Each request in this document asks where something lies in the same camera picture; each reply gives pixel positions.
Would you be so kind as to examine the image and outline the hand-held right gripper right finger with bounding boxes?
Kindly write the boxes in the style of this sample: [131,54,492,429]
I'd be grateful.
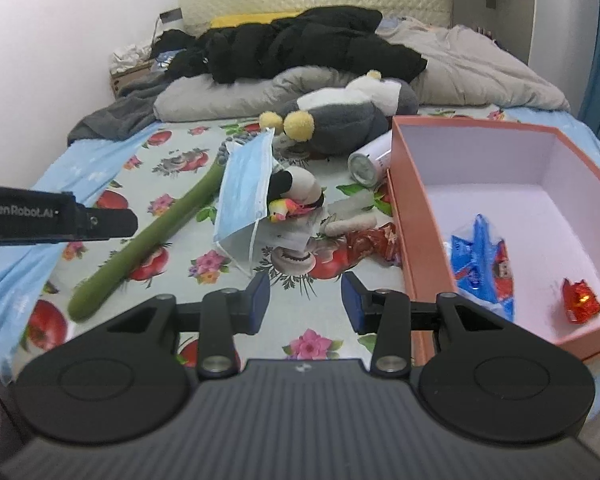
[340,272,507,380]

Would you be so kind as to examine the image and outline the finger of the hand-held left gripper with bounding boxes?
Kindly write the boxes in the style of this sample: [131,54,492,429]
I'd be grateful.
[78,204,139,242]

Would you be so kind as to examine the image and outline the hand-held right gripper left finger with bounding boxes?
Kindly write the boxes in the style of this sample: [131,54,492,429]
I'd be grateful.
[105,272,272,379]

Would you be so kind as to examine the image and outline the red foil packet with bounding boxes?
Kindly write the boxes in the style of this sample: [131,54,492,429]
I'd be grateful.
[344,222,404,267]

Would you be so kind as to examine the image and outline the small beige plush slipper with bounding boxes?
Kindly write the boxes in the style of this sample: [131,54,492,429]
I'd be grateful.
[322,212,382,237]

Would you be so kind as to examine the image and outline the blue face mask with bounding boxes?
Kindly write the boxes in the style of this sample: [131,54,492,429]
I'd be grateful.
[212,127,277,279]

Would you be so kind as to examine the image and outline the small panda plush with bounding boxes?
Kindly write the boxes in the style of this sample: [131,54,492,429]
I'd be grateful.
[266,166,327,212]

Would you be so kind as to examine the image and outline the pink cardboard box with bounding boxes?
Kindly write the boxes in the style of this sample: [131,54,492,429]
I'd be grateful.
[384,115,600,362]

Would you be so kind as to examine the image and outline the light blue bed sheet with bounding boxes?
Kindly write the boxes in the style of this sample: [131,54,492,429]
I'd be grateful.
[0,104,600,376]

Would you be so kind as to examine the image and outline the fruit print bed sheet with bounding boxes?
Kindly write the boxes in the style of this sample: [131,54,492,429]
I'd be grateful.
[0,117,416,381]

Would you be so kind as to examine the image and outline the clear plastic packet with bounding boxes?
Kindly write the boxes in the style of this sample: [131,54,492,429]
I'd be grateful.
[327,191,382,217]

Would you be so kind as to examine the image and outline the dark grey cloth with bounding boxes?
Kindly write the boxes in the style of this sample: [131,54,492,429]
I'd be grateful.
[67,76,182,147]

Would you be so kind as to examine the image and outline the blue snack packet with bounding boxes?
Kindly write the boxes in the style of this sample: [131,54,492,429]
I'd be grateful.
[449,213,515,322]

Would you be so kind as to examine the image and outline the silver spray can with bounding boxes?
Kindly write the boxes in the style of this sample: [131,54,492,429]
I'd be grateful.
[347,130,394,189]

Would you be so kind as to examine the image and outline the brown cardboard box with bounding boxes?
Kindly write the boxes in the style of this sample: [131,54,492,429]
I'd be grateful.
[109,60,157,102]

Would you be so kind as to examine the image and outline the white crumpled paper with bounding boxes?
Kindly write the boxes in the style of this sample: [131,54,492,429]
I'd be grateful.
[110,41,154,74]

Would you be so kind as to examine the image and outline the grey penguin plush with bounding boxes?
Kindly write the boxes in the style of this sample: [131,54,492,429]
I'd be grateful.
[258,69,420,157]

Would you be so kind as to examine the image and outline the red foil candy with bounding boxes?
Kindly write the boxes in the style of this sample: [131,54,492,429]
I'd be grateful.
[560,277,600,323]

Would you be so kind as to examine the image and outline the yellow pillow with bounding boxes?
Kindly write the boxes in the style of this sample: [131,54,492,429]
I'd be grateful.
[209,10,307,29]

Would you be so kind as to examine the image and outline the black puffer jacket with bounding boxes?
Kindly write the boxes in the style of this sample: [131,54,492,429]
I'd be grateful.
[151,5,429,87]

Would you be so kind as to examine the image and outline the grey duvet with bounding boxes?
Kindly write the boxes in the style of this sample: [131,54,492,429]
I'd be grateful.
[152,14,572,124]

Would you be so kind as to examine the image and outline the white wardrobe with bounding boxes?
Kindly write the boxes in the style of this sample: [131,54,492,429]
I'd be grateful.
[526,0,600,68]

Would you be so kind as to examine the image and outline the green long-handled brush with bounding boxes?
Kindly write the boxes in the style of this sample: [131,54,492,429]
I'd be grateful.
[68,142,231,322]

